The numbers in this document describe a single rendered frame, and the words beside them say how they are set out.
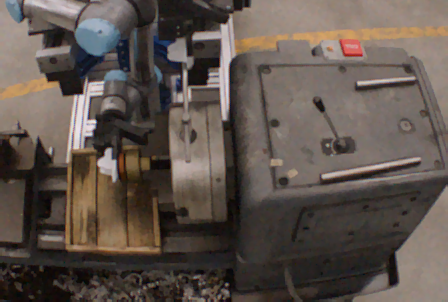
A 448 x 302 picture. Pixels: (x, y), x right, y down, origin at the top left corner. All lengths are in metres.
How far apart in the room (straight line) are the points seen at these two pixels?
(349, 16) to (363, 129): 2.24
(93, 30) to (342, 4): 2.50
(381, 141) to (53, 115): 2.11
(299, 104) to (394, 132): 0.26
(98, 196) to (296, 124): 0.66
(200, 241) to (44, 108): 1.74
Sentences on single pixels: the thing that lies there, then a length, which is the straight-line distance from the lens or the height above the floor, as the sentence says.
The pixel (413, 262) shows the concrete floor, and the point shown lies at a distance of 2.60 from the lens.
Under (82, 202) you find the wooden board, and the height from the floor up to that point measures 0.89.
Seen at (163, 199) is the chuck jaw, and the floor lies 1.12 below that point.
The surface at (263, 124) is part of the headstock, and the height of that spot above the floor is 1.26.
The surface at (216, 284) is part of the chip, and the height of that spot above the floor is 0.56.
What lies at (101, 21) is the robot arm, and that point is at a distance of 1.30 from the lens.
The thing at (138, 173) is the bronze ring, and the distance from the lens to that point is 1.39.
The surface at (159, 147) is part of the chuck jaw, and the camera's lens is 1.39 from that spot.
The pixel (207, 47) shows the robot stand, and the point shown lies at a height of 1.08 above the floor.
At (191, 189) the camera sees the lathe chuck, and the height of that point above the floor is 1.17.
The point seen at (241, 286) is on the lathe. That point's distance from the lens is 1.80.
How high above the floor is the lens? 2.29
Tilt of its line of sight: 56 degrees down
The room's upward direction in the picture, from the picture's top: straight up
